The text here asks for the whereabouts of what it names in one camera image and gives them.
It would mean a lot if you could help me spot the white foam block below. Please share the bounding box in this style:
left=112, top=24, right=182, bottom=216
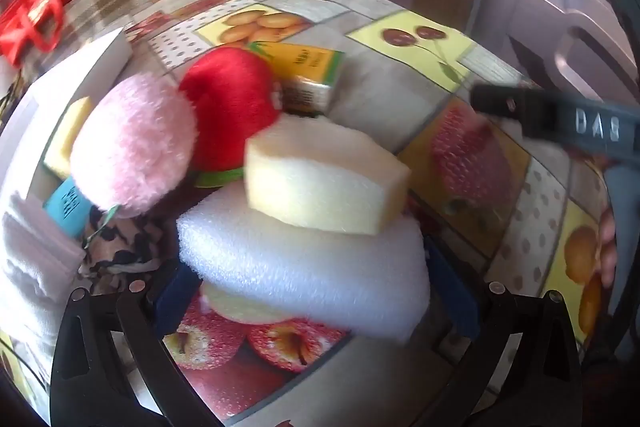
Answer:
left=176, top=182, right=431, bottom=343

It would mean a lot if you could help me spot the black white patterned scrunchie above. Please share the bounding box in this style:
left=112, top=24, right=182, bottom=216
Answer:
left=78, top=206, right=165, bottom=295

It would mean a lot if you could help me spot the pale yellow octagonal sponge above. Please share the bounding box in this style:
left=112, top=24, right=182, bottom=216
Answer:
left=244, top=115, right=411, bottom=235

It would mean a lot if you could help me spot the teal tissue pack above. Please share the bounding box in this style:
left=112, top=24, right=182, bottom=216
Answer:
left=43, top=178, right=92, bottom=239

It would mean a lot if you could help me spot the pink plush peach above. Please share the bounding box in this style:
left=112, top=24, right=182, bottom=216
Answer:
left=70, top=74, right=198, bottom=217

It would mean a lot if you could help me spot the yellow green scrub sponge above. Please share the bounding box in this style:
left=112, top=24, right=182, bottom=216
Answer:
left=43, top=96, right=94, bottom=180

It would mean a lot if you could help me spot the red plush apple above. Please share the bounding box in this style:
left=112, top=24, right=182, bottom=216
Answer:
left=179, top=46, right=281, bottom=173

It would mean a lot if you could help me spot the person's right hand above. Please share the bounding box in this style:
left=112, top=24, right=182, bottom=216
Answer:
left=598, top=208, right=617, bottom=288

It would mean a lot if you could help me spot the fruit pattern tablecloth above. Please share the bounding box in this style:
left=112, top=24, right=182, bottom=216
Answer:
left=0, top=0, right=618, bottom=427

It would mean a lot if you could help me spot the white cloth in tray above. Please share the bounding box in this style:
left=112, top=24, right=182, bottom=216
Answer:
left=1, top=194, right=85, bottom=361

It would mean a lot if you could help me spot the white cardboard box tray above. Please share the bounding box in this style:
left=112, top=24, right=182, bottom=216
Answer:
left=1, top=28, right=131, bottom=214

